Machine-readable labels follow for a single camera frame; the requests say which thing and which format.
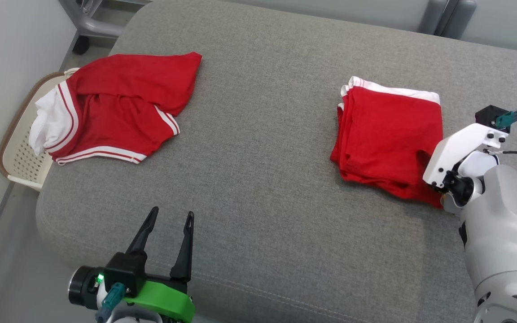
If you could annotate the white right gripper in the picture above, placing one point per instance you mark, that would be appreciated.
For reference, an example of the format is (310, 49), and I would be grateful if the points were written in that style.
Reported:
(453, 146)

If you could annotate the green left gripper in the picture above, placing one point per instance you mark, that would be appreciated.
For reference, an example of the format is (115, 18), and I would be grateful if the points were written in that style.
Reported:
(168, 300)

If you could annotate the red garment white trim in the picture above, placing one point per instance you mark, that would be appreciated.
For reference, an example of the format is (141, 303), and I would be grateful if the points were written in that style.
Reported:
(388, 130)

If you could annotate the red jersey white striped trim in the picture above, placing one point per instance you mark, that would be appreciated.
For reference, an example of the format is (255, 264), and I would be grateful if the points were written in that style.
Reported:
(124, 98)

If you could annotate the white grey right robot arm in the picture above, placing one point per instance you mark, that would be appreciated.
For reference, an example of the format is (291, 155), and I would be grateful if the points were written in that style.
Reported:
(505, 224)

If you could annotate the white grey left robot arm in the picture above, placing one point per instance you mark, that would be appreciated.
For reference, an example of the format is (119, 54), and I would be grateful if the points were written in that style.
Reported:
(128, 314)

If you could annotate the grey metal stand leg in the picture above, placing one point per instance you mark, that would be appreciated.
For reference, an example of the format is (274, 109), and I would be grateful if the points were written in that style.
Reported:
(449, 18)

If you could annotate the grey fabric sofa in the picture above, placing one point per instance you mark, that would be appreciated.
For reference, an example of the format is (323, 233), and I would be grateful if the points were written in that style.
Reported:
(263, 157)

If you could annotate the cream plastic laundry basket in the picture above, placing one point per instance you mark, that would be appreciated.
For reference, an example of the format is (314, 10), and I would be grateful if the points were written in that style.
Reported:
(20, 157)

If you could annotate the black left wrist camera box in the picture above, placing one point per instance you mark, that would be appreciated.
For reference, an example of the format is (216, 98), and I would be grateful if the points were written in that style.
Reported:
(124, 271)

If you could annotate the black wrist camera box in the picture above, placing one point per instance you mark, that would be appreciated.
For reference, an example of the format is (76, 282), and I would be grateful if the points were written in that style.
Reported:
(124, 271)
(487, 116)

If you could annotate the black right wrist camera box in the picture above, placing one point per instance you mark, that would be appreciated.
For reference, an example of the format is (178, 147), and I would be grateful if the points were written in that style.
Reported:
(487, 116)

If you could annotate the grey wheeled metal frame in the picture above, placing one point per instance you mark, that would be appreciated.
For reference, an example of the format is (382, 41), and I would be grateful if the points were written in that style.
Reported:
(92, 24)

